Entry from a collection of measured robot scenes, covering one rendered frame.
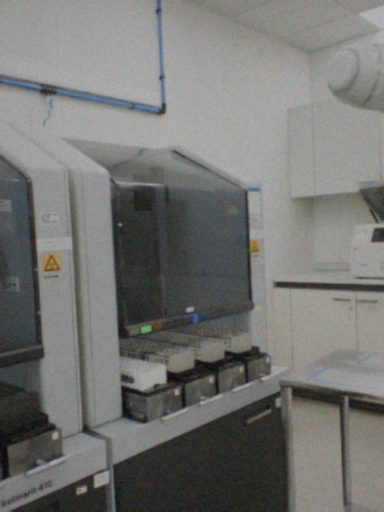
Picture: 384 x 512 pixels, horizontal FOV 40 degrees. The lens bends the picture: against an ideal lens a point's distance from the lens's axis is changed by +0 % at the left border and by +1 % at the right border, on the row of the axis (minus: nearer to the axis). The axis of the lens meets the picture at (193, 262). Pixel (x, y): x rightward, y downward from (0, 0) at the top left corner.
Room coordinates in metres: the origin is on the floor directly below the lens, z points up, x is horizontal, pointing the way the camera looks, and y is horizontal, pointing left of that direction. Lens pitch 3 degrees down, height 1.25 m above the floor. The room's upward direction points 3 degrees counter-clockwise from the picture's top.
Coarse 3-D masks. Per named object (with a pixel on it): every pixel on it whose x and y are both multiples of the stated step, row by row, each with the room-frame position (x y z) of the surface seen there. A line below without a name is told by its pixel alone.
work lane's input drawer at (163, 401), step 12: (156, 384) 1.48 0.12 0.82; (168, 384) 1.50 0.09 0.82; (132, 396) 1.46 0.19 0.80; (144, 396) 1.44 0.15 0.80; (156, 396) 1.45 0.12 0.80; (168, 396) 1.48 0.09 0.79; (180, 396) 1.51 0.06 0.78; (132, 408) 1.46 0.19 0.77; (144, 408) 1.43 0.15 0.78; (156, 408) 1.44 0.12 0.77; (168, 408) 1.48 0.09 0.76; (180, 408) 1.51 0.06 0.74; (168, 420) 1.42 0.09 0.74
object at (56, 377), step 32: (0, 128) 1.50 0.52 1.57; (32, 160) 1.33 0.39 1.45; (64, 192) 1.36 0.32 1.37; (64, 224) 1.36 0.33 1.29; (64, 256) 1.35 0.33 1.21; (64, 288) 1.35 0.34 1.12; (64, 320) 1.34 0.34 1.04; (64, 352) 1.34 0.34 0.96; (32, 384) 1.33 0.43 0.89; (64, 384) 1.34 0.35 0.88; (64, 416) 1.33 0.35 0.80; (64, 448) 1.28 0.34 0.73; (96, 448) 1.29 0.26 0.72; (32, 480) 1.16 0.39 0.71; (64, 480) 1.22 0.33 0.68
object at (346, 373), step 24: (336, 360) 1.68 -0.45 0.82; (360, 360) 1.67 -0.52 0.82; (288, 384) 1.47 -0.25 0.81; (312, 384) 1.43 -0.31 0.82; (336, 384) 1.42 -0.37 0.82; (360, 384) 1.41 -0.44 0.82; (288, 408) 1.48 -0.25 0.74; (288, 432) 1.48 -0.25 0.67; (288, 456) 1.48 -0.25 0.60; (288, 480) 1.48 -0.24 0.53; (288, 504) 1.49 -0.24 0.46
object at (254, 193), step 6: (252, 192) 1.95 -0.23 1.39; (258, 192) 1.98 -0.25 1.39; (252, 198) 1.95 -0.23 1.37; (258, 198) 1.98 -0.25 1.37; (252, 204) 1.95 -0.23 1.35; (258, 204) 1.98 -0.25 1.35; (252, 210) 1.95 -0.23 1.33; (258, 210) 1.97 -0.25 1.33; (258, 216) 1.97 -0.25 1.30; (258, 222) 1.97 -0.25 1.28; (252, 240) 1.94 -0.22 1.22; (258, 240) 1.97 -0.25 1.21; (252, 246) 1.94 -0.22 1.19; (258, 246) 1.97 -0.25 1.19; (252, 252) 1.94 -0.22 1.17; (258, 252) 1.97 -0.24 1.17; (252, 258) 1.94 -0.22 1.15; (258, 258) 1.97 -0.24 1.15; (252, 264) 1.94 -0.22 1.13; (258, 264) 1.97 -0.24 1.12
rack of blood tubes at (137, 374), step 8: (120, 360) 1.63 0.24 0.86; (128, 360) 1.63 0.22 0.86; (136, 360) 1.61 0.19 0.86; (120, 368) 1.53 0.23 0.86; (128, 368) 1.52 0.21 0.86; (136, 368) 1.52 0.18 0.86; (144, 368) 1.52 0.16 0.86; (152, 368) 1.51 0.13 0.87; (160, 368) 1.51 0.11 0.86; (120, 376) 1.64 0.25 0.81; (128, 376) 1.64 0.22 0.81; (136, 376) 1.47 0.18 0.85; (144, 376) 1.46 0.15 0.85; (152, 376) 1.49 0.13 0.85; (160, 376) 1.51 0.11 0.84; (128, 384) 1.50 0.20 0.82; (136, 384) 1.47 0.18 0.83; (144, 384) 1.46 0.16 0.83; (152, 384) 1.49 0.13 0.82
